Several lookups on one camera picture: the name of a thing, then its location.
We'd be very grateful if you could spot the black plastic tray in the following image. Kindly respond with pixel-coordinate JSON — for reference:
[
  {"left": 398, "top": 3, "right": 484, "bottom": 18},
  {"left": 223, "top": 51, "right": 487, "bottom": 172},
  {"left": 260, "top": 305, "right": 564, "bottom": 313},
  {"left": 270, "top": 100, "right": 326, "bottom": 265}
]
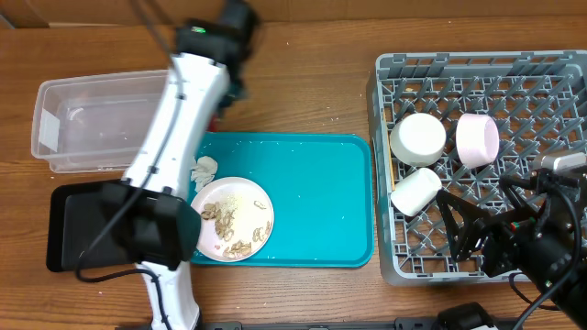
[{"left": 46, "top": 181, "right": 106, "bottom": 272}]

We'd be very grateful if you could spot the wooden chopstick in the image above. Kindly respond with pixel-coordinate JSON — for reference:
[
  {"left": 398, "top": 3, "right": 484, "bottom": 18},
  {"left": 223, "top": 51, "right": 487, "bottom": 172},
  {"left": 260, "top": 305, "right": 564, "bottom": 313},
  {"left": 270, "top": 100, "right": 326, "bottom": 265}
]
[{"left": 386, "top": 133, "right": 396, "bottom": 192}]

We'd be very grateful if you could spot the red snack wrapper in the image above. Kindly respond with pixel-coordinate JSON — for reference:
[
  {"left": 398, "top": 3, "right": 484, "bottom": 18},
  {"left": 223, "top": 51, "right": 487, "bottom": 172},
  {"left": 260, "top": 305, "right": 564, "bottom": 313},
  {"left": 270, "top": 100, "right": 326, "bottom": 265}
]
[{"left": 207, "top": 115, "right": 218, "bottom": 132}]

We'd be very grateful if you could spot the white cup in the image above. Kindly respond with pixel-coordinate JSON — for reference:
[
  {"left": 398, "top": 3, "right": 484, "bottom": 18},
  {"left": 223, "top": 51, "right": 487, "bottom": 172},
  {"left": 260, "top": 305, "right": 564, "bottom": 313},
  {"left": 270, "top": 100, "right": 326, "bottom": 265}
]
[{"left": 391, "top": 168, "right": 442, "bottom": 216}]

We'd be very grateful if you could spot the white tissue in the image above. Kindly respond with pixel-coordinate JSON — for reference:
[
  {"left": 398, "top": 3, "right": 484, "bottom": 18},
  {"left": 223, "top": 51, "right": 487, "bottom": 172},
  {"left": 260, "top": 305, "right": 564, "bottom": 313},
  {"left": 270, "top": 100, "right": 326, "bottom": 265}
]
[{"left": 190, "top": 156, "right": 218, "bottom": 193}]

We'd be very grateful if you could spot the grey plastic dish rack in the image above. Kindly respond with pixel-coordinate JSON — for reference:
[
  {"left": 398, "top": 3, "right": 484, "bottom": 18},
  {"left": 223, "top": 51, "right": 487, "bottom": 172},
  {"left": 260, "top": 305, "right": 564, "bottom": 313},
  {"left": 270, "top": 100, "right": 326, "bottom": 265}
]
[{"left": 366, "top": 50, "right": 586, "bottom": 286}]

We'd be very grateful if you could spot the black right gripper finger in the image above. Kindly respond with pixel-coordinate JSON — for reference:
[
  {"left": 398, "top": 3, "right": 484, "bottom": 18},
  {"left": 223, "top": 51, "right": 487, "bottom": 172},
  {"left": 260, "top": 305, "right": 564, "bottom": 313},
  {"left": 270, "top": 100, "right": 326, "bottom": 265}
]
[
  {"left": 499, "top": 175, "right": 538, "bottom": 215},
  {"left": 436, "top": 191, "right": 492, "bottom": 262}
]

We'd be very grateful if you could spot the teal plastic tray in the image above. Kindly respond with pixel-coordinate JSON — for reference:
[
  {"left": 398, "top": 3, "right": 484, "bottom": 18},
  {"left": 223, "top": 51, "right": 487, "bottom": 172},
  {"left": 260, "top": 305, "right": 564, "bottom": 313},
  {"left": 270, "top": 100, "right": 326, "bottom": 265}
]
[{"left": 195, "top": 133, "right": 375, "bottom": 269}]

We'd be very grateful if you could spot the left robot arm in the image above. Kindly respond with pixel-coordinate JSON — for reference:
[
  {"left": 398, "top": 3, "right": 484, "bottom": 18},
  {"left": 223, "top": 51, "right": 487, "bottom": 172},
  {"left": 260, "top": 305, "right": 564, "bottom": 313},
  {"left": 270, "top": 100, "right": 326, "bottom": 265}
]
[{"left": 101, "top": 1, "right": 260, "bottom": 329}]

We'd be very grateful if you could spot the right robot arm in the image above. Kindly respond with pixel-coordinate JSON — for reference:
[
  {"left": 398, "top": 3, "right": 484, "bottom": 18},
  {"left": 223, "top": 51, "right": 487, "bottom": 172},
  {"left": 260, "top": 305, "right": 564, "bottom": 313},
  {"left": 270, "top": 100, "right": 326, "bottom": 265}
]
[{"left": 436, "top": 166, "right": 586, "bottom": 328}]

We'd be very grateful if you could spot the white plate with food scraps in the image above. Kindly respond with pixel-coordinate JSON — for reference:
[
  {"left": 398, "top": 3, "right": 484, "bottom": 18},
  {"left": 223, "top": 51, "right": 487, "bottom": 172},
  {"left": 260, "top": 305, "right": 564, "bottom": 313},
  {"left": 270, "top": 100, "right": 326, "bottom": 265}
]
[{"left": 192, "top": 177, "right": 275, "bottom": 263}]

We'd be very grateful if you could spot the small pink bowl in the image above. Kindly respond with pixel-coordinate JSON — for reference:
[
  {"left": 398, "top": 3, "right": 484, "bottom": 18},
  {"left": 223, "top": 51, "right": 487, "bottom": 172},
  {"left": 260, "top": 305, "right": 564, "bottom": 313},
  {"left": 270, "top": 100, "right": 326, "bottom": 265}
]
[{"left": 456, "top": 114, "right": 500, "bottom": 169}]

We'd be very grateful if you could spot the white bowl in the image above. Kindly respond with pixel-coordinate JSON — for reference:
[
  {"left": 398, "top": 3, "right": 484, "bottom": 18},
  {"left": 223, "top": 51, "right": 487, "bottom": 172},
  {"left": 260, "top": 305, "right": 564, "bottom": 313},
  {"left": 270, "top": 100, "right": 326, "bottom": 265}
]
[{"left": 390, "top": 113, "right": 446, "bottom": 167}]

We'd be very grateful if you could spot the clear plastic bin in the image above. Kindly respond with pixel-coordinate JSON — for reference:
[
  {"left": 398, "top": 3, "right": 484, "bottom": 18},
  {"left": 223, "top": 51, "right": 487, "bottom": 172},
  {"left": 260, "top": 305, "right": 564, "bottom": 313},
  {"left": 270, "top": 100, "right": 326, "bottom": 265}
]
[{"left": 31, "top": 70, "right": 167, "bottom": 173}]

